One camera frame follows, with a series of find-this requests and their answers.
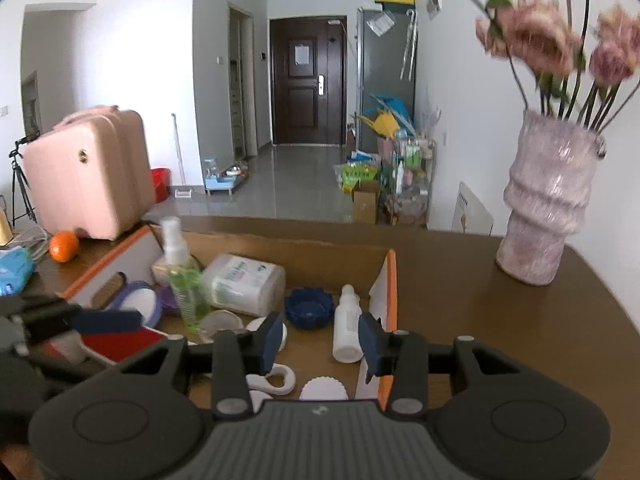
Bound red white lint brush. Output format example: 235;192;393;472
46;324;298;397

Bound white plastic bottle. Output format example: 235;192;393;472
332;284;363;364

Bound white labelled square jar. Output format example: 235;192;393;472
201;254;286;318

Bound green spray bottle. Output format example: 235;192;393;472
160;217;210;333

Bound blue ridged cap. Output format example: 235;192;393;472
284;287;335;330

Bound purple ridged cap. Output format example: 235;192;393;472
157;286;180;316

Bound cream yellow small box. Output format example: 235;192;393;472
151;257;202;287

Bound orange fruit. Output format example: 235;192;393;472
49;231;79;263

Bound red cardboard box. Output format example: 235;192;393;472
63;226;397;402

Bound blue tissue pack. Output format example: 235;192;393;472
0;247;36;296

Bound pink suitcase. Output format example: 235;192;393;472
23;106;155;240

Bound brown cardboard carton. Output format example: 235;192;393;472
352;180;381;224

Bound cluttered storage rack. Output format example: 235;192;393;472
334;96;435;229

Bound pink textured vase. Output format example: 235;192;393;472
496;110;606;286

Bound dark brown entrance door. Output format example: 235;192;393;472
269;16;347;146

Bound grey refrigerator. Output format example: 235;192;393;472
356;8;418;153

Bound dried pink flowers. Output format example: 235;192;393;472
469;0;639;134

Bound black camera tripod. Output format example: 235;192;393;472
9;134;39;228

